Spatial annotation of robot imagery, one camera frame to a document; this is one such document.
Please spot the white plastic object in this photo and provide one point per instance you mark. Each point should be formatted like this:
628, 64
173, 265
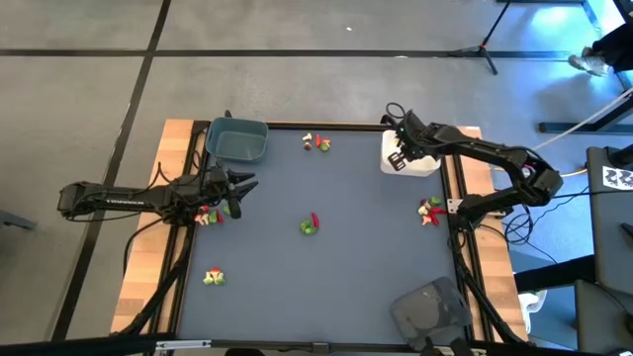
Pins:
535, 301

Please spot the grey floor object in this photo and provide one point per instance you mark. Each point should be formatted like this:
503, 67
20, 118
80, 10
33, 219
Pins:
15, 220

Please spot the grey box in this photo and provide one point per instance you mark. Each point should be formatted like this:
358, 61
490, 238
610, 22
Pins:
598, 321

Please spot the white plastic basket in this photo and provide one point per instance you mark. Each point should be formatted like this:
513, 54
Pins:
420, 168

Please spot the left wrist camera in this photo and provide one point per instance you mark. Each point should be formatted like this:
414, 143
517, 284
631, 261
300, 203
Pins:
234, 207

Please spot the black aluminium table frame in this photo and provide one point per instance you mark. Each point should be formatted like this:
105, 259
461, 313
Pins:
346, 125

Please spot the silver mounting plate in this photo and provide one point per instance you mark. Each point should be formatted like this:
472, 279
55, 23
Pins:
454, 205

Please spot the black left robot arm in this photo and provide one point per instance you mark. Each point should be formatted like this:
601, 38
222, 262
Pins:
123, 200

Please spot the grey cabinet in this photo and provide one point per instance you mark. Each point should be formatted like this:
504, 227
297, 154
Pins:
610, 222

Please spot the black desk leg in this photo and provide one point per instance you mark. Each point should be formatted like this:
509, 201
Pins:
569, 127

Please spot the silver metal bracket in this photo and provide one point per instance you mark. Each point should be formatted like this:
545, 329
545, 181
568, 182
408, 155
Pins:
183, 344

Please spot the teal plastic basket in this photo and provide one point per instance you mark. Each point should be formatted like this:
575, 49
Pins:
237, 143

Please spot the dark grey plastic basket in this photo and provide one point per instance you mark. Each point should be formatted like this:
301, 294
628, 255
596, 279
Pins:
430, 311

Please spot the orange mushroom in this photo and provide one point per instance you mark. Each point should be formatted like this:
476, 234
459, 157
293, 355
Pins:
426, 221

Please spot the white paper black print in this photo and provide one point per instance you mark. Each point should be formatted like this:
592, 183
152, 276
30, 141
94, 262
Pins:
618, 177

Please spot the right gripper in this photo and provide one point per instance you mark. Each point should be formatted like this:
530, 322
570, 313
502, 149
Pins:
413, 136

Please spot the red capped mushroom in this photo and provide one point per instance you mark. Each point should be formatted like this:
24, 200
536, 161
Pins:
214, 271

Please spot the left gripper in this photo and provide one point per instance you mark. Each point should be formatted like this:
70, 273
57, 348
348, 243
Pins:
220, 185

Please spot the white mushroom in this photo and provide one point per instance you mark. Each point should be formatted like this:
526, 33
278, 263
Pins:
423, 210
307, 136

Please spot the black tripod stand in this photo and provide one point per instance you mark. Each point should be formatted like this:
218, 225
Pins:
480, 48

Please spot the black handheld device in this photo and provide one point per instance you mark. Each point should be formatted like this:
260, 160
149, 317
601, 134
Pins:
445, 348

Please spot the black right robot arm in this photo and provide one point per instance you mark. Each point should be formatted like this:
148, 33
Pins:
494, 151

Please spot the black desk beam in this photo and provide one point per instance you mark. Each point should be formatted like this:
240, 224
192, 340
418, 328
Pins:
554, 274

